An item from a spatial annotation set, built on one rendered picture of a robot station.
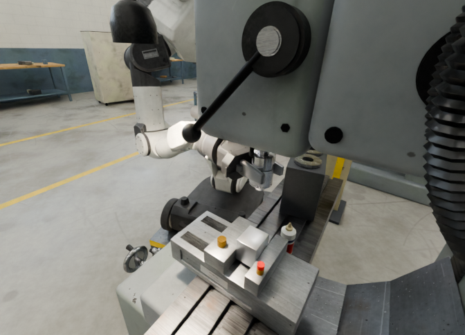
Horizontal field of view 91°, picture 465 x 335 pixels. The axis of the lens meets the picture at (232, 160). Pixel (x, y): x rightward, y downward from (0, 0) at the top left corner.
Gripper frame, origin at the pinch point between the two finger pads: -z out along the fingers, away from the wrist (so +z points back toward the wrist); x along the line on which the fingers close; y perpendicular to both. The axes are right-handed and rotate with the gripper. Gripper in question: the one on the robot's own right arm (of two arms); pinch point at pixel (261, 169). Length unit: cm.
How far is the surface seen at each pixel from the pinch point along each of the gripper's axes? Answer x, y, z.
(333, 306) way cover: 13.6, 36.7, -17.4
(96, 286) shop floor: -33, 125, 101
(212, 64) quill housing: -10.9, -19.2, 1.6
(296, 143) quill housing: -6.6, -10.9, -11.0
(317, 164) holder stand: 32.9, 11.6, 5.5
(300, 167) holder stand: 29.1, 12.9, 8.9
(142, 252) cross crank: -13, 61, 51
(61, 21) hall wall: 72, -51, 810
